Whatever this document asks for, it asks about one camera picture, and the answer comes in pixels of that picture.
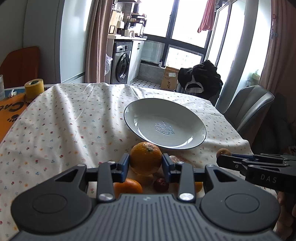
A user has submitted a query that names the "orange cat mat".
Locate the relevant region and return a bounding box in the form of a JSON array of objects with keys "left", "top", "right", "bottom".
[{"left": 0, "top": 92, "right": 28, "bottom": 141}]

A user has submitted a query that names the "white refrigerator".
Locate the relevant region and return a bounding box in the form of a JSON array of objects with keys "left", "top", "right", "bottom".
[{"left": 23, "top": 0, "right": 93, "bottom": 84}]

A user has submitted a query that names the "pink hanging towel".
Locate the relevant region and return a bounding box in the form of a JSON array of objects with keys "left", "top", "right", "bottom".
[{"left": 197, "top": 0, "right": 216, "bottom": 33}]

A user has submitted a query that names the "clear drinking glass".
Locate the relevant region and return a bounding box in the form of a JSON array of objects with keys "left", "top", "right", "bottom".
[{"left": 0, "top": 75, "right": 5, "bottom": 101}]

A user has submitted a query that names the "floral tablecloth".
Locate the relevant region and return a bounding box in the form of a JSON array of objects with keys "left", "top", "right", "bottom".
[{"left": 0, "top": 82, "right": 277, "bottom": 240}]

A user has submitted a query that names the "pink curtain right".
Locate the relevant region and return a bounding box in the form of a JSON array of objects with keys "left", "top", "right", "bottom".
[{"left": 259, "top": 0, "right": 296, "bottom": 95}]

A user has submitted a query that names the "cardboard box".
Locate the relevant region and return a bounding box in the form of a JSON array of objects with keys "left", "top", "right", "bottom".
[{"left": 161, "top": 66, "right": 179, "bottom": 91}]

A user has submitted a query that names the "white counter cabinet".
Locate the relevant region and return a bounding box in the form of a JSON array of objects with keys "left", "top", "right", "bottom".
[{"left": 105, "top": 34, "right": 146, "bottom": 84}]

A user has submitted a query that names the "black clothes pile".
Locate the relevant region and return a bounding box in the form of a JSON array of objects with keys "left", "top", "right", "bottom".
[{"left": 175, "top": 60, "right": 223, "bottom": 106}]

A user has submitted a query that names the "silver washing machine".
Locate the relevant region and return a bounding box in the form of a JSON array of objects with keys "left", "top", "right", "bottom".
[{"left": 110, "top": 41, "right": 132, "bottom": 84}]

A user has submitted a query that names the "white ceramic plate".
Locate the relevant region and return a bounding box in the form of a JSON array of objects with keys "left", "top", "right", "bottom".
[{"left": 123, "top": 98, "right": 206, "bottom": 150}]

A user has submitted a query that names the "large orange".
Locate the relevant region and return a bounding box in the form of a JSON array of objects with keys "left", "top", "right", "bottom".
[{"left": 129, "top": 142, "right": 162, "bottom": 176}]

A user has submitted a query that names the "right hand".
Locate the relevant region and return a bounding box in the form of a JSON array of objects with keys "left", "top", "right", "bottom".
[{"left": 275, "top": 192, "right": 295, "bottom": 240}]

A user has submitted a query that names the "black kitchen rack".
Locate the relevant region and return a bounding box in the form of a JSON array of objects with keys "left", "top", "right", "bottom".
[{"left": 126, "top": 13, "right": 147, "bottom": 38}]

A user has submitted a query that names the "yellow tape roll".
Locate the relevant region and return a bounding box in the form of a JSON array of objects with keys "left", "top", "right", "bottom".
[{"left": 24, "top": 79, "right": 45, "bottom": 100}]

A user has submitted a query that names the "brown curtain left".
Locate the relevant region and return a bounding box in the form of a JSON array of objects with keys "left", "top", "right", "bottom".
[{"left": 85, "top": 0, "right": 112, "bottom": 83}]

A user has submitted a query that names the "brown kiwi fruit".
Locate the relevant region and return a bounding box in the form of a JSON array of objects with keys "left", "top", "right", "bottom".
[{"left": 216, "top": 148, "right": 232, "bottom": 158}]

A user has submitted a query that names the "orange wooden chair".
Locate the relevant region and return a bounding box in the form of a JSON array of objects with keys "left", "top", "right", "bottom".
[{"left": 0, "top": 46, "right": 40, "bottom": 88}]

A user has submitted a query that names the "small mandarin orange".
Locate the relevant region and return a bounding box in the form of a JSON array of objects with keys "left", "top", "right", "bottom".
[{"left": 113, "top": 178, "right": 143, "bottom": 199}]

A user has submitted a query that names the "red jujube date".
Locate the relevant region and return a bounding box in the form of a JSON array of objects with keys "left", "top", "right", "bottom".
[{"left": 153, "top": 178, "right": 169, "bottom": 193}]

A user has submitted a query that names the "grey leather chair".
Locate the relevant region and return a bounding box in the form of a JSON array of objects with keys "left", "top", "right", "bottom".
[{"left": 224, "top": 85, "right": 275, "bottom": 144}]

